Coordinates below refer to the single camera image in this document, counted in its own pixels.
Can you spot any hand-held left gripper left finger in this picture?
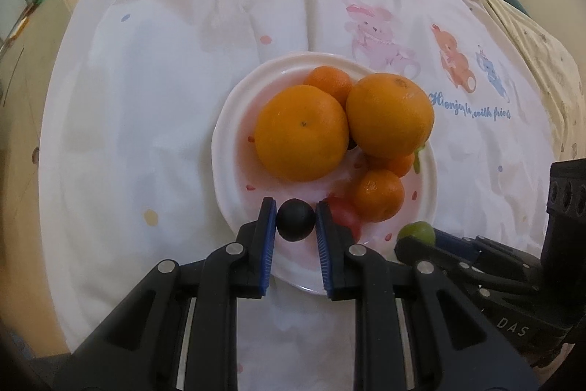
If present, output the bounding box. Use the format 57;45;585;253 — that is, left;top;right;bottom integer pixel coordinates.
52;197;278;391

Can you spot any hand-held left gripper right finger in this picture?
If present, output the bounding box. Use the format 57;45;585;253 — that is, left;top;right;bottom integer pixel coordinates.
315;201;538;391

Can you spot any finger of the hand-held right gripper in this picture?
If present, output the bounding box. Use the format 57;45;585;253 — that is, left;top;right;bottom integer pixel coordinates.
394;237;487;296
433;228;545;278

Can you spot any small green fruit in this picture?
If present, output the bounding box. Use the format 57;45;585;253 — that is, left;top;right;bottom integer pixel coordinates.
396;221;437;246

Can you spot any dark round plum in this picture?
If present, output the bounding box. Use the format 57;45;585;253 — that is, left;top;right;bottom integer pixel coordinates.
276;199;316;242

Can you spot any red round fruit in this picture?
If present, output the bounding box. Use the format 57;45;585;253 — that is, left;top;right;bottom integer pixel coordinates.
327;196;362;241

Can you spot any small tangerine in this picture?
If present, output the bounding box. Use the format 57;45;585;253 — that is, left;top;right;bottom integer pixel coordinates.
366;153;415;178
352;169;406;223
303;66;354;108

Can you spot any pink strawberry pattern plate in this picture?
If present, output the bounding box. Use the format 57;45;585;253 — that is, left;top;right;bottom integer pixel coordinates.
211;52;435;295

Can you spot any large orange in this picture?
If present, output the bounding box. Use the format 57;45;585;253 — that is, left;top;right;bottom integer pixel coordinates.
345;73;435;158
254;85;351;183

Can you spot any white cartoon printed sheet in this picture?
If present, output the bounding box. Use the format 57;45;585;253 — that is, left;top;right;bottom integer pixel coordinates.
39;0;564;391

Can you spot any beige spotted blanket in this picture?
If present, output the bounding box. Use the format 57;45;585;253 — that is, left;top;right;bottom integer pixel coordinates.
348;0;586;165

